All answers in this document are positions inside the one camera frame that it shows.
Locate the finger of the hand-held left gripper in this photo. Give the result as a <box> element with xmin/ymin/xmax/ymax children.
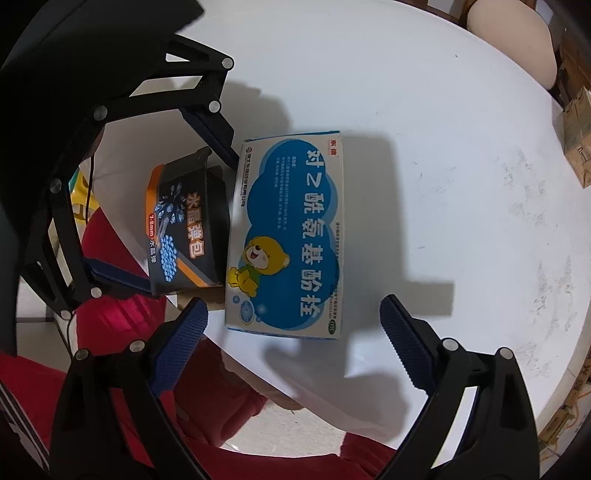
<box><xmin>21</xmin><ymin>178</ymin><xmax>155</xmax><ymax>324</ymax></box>
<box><xmin>92</xmin><ymin>33</ymin><xmax>242</xmax><ymax>171</ymax></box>

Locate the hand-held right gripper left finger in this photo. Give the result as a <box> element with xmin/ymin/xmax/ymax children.
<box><xmin>48</xmin><ymin>298</ymin><xmax>209</xmax><ymax>480</ymax></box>

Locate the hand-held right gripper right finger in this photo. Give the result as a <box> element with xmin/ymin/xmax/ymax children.
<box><xmin>379</xmin><ymin>294</ymin><xmax>541</xmax><ymax>480</ymax></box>

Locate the black orange box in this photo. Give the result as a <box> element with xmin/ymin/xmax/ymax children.
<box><xmin>144</xmin><ymin>147</ymin><xmax>232</xmax><ymax>297</ymax></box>

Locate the blue white medicine box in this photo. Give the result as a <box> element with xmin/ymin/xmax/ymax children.
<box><xmin>225</xmin><ymin>130</ymin><xmax>346</xmax><ymax>341</ymax></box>

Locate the yellow printed packet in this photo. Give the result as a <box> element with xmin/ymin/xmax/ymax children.
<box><xmin>69</xmin><ymin>168</ymin><xmax>100</xmax><ymax>223</ymax></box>

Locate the red striped jacket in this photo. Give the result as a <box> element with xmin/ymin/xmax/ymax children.
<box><xmin>0</xmin><ymin>364</ymin><xmax>52</xmax><ymax>480</ymax></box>

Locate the small cardboard box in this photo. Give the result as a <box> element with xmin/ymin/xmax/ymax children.
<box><xmin>561</xmin><ymin>87</ymin><xmax>591</xmax><ymax>188</ymax></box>

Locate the beige cushion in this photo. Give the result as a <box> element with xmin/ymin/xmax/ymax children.
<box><xmin>466</xmin><ymin>0</ymin><xmax>556</xmax><ymax>92</ymax></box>

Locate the black cable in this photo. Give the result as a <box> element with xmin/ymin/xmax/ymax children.
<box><xmin>65</xmin><ymin>154</ymin><xmax>98</xmax><ymax>358</ymax></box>

